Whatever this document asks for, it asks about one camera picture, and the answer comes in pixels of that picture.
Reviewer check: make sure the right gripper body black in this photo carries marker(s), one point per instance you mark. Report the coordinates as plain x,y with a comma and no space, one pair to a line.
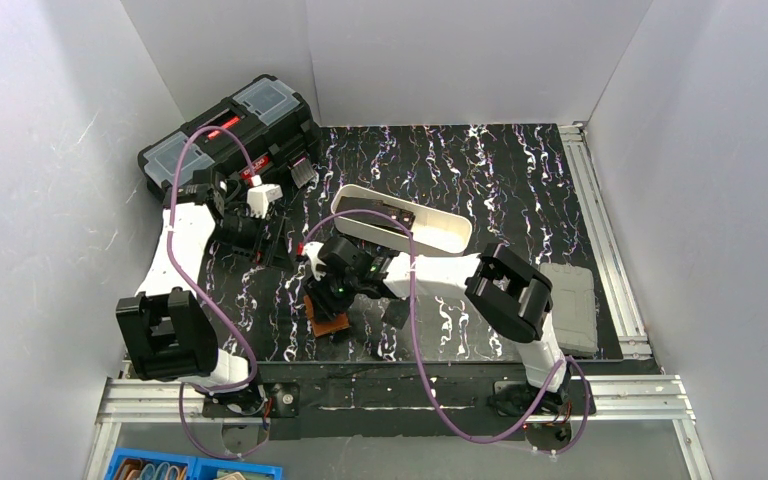
325,299

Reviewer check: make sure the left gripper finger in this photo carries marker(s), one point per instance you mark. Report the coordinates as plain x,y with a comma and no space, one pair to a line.
280,255
260,246

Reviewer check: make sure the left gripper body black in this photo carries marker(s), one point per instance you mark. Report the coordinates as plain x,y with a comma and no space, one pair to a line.
268,237

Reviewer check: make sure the brown leather card holder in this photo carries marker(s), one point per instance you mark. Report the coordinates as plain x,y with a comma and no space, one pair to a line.
321,325

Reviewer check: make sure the white oblong tray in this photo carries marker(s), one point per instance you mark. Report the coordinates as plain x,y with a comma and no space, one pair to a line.
435,232

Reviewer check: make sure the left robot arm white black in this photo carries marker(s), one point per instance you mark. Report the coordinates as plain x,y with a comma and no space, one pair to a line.
165,325

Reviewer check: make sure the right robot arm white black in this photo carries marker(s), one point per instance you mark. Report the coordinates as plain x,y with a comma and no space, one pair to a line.
511,295

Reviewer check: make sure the black VIP card on mat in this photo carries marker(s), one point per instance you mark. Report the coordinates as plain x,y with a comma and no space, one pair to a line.
397,313

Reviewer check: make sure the black card stack near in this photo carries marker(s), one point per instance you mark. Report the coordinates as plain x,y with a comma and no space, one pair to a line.
393,213

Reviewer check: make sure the black toolbox clear lids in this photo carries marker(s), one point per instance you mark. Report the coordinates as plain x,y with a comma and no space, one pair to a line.
265,129

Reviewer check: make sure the blue plastic bin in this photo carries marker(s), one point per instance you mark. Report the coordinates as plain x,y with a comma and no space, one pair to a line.
141,464

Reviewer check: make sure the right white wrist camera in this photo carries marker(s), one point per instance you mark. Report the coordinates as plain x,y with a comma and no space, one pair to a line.
308,253

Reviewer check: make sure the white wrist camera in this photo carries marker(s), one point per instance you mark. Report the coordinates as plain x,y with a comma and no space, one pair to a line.
308,253
260,196

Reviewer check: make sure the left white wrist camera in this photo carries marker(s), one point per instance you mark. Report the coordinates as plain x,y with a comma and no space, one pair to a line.
260,196

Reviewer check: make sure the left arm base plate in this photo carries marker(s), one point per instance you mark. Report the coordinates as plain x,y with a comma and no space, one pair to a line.
267,400

